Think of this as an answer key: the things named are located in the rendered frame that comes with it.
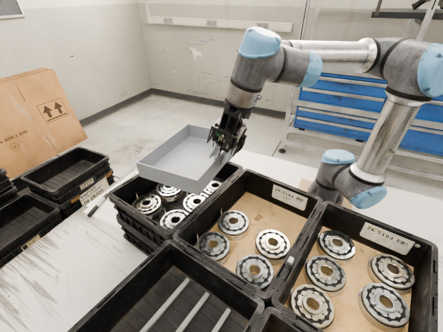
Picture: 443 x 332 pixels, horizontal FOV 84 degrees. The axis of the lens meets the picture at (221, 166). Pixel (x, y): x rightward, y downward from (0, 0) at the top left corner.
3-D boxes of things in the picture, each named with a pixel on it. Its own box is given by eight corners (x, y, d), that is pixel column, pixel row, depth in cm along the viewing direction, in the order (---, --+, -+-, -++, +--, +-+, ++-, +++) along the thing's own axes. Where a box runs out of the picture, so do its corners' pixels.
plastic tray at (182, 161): (189, 136, 92) (188, 123, 89) (238, 147, 84) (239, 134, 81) (140, 176, 72) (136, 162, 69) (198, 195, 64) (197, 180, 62)
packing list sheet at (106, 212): (132, 169, 131) (132, 168, 131) (168, 182, 123) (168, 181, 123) (79, 210, 107) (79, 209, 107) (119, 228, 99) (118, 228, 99)
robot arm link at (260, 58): (293, 43, 47) (254, 34, 44) (270, 95, 54) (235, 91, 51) (276, 29, 52) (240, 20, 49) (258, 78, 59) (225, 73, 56)
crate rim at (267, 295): (244, 172, 95) (245, 166, 94) (322, 204, 81) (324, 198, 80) (170, 242, 69) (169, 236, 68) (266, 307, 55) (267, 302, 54)
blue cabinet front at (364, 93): (293, 126, 257) (303, 70, 224) (370, 141, 231) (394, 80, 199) (293, 127, 255) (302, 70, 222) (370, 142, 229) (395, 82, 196)
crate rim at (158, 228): (186, 148, 110) (186, 143, 108) (244, 172, 95) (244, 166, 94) (107, 199, 83) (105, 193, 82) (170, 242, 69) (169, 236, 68)
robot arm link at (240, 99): (236, 73, 58) (267, 87, 57) (231, 91, 61) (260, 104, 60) (224, 82, 53) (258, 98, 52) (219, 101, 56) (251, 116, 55)
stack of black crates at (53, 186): (97, 193, 198) (78, 145, 172) (125, 205, 188) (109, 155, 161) (49, 228, 169) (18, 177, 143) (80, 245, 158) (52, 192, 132)
